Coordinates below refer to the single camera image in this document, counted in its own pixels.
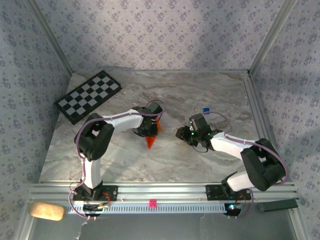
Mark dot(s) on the orange paper sheet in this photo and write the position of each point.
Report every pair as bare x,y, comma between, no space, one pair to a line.
150,142

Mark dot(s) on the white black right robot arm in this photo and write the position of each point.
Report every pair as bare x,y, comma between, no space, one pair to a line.
227,146

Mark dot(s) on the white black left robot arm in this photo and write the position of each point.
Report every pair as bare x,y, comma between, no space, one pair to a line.
125,122

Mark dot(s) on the blue toy brick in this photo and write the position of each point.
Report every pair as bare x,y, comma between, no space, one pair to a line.
206,109

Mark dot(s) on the black white checkerboard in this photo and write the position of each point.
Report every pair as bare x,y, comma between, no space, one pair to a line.
87,95

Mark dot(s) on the pink toy cube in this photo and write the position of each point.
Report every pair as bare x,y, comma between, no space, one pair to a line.
152,203

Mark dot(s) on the black right controller board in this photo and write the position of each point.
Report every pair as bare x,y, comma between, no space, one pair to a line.
232,209

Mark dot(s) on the black controller board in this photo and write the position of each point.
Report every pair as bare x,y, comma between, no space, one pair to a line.
92,209
232,209

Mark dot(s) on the black left controller board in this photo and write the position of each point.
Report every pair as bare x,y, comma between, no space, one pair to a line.
92,209

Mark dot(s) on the flat black bar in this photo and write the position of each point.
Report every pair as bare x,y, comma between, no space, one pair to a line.
277,205

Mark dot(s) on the beige sponge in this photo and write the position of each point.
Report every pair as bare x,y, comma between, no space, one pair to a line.
46,211

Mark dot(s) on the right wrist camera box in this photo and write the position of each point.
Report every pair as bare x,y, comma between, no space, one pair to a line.
200,121

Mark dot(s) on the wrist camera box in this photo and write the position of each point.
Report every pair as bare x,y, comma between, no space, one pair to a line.
200,121
154,108

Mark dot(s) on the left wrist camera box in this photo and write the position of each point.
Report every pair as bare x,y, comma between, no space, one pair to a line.
154,108

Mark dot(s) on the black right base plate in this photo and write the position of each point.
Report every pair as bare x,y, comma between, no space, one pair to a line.
212,192

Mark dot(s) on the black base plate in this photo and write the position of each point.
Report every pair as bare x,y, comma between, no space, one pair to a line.
110,193
212,192

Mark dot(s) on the long aluminium base rail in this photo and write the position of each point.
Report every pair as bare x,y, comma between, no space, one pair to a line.
162,191

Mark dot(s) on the aluminium side rail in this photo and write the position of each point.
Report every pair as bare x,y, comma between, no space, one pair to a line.
257,117

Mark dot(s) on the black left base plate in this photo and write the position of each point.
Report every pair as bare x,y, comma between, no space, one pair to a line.
110,193

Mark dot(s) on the aluminium frame post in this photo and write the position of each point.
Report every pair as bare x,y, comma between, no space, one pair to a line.
272,35
50,40

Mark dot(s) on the short aluminium frame rail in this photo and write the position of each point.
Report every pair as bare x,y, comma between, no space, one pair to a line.
23,227
300,225

